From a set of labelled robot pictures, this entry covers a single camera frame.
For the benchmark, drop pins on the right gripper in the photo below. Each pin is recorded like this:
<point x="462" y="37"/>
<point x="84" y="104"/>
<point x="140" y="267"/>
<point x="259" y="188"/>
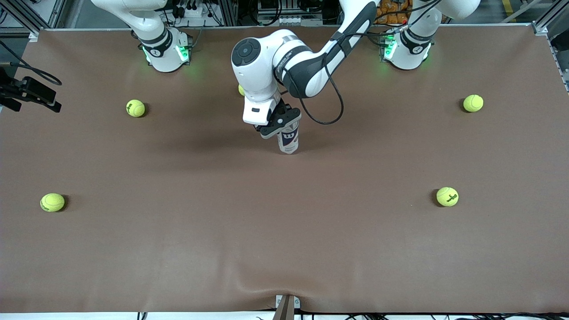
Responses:
<point x="27" y="88"/>

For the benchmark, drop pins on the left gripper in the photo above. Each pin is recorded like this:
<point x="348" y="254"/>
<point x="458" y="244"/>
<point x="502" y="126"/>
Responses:
<point x="281" y="108"/>

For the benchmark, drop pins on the white blue tennis ball can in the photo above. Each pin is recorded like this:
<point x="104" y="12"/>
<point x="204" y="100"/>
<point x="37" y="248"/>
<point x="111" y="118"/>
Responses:
<point x="289" y="142"/>

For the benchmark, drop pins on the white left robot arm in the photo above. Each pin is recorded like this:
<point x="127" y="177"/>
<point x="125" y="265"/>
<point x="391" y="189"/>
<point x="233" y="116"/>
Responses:
<point x="258" y="71"/>

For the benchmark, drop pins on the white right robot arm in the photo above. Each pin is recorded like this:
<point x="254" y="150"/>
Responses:
<point x="162" y="49"/>

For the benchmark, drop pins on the long white power strip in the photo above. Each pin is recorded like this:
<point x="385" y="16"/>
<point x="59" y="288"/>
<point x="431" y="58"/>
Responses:
<point x="289" y="21"/>

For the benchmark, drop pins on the brown table mat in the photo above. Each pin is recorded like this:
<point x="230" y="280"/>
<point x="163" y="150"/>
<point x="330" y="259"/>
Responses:
<point x="284" y="231"/>

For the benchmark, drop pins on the white power strip black plugs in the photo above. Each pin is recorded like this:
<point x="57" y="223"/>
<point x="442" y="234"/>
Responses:
<point x="195" y="11"/>

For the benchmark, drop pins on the bag of orange items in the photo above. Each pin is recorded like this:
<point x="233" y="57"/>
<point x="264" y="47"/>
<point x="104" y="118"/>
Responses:
<point x="386" y="18"/>

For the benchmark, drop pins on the brown mounting bar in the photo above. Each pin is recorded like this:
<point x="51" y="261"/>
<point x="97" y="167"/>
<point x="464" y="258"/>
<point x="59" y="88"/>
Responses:
<point x="284" y="311"/>

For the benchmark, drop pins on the silver corner bracket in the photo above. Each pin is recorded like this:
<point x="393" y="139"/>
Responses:
<point x="34" y="36"/>
<point x="541" y="30"/>

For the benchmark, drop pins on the aluminium frame post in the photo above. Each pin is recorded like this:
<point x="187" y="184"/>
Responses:
<point x="229" y="13"/>

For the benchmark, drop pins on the silver metal bracket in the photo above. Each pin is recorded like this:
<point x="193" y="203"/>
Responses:
<point x="279" y="302"/>

